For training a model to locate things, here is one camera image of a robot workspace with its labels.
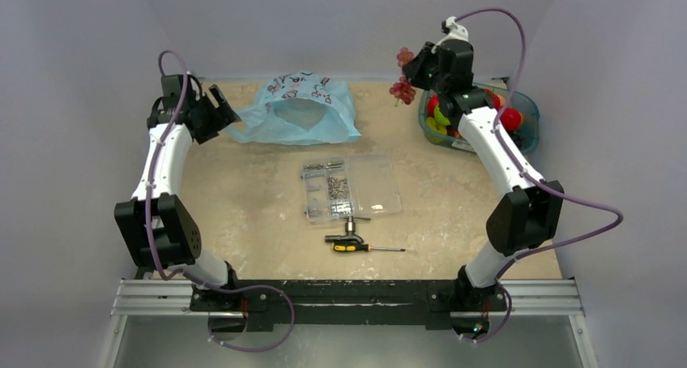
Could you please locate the red fake grape bunch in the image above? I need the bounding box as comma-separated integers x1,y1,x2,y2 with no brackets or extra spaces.
389,47,416,105

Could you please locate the light blue printed plastic bag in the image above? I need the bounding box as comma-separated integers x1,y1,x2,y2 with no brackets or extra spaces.
226,71,361,146

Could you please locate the red fake tomato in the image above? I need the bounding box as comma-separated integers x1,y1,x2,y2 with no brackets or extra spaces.
500,107,524,132

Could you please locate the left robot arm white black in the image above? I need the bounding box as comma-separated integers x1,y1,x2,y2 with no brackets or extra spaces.
113,73,241,310

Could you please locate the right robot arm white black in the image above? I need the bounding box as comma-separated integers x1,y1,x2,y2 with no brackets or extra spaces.
402,39,562,309

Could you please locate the red fake apple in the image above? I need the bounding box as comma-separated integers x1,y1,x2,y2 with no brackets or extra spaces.
425,95,440,117

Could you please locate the yellow fake starfruit slice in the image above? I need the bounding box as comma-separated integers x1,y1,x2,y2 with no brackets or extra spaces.
425,117,447,144

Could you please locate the dark fake grape bunch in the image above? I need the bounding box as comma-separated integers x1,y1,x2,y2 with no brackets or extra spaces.
508,131,524,150

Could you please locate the teal transparent plastic bin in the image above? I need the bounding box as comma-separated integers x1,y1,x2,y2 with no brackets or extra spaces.
418,91,540,155

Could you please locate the clear plastic screw organizer box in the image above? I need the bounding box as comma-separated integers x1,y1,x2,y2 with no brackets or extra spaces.
301,154,403,224

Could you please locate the black metal hand tool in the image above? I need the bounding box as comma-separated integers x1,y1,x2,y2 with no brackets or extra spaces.
324,216,370,243

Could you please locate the yellow black screwdriver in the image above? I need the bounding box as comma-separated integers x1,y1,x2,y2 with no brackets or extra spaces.
332,242,407,253

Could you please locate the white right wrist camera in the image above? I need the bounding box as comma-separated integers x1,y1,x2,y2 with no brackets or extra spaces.
437,16,469,45

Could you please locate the aluminium frame rail front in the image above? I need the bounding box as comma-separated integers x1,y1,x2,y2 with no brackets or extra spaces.
110,280,583,318

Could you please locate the aluminium frame rail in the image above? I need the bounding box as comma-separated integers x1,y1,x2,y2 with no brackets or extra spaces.
110,280,583,318
134,77,206,280

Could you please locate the aluminium frame rail left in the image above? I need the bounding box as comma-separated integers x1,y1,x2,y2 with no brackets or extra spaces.
134,77,206,280

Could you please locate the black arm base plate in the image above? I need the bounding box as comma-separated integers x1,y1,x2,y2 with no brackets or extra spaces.
190,280,508,333

